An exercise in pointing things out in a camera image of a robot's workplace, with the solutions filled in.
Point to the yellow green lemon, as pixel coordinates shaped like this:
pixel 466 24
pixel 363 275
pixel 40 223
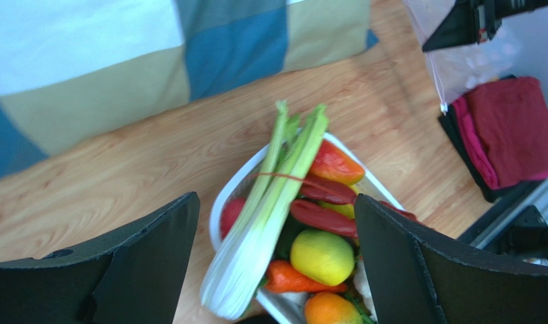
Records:
pixel 322 256

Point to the dark red folded cloth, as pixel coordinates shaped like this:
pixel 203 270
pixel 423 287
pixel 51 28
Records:
pixel 511 120

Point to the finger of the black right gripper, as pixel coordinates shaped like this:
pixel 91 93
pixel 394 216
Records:
pixel 467 23

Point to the small orange fruit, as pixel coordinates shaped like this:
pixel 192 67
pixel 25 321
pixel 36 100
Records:
pixel 330 308

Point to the orange carrot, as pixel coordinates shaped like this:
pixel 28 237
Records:
pixel 281 277

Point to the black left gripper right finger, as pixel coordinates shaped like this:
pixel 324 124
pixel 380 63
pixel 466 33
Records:
pixel 418 275

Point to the red toy lobster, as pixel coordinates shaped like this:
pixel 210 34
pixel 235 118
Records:
pixel 324 204

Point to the red orange mango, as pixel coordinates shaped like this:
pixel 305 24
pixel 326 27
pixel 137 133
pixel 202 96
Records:
pixel 333 164

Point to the red apple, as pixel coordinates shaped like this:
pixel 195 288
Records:
pixel 230 214

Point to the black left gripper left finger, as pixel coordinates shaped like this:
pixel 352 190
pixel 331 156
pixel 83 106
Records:
pixel 132 274

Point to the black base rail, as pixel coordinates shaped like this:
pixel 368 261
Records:
pixel 515 226

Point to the green celery stalk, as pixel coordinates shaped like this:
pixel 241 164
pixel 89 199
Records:
pixel 243 256

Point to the checkered blue beige pillow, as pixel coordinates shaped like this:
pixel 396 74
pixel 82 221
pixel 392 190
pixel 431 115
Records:
pixel 71 70

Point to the clear pink zip top bag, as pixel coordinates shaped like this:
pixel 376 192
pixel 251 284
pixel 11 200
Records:
pixel 457 70

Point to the white cauliflower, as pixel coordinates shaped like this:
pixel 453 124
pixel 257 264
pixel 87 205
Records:
pixel 361 284

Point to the white plastic basket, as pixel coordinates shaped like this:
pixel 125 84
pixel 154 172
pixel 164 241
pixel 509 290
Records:
pixel 285 308

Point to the pink folded cloth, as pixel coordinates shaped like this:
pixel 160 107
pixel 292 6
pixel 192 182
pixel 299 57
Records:
pixel 475 150

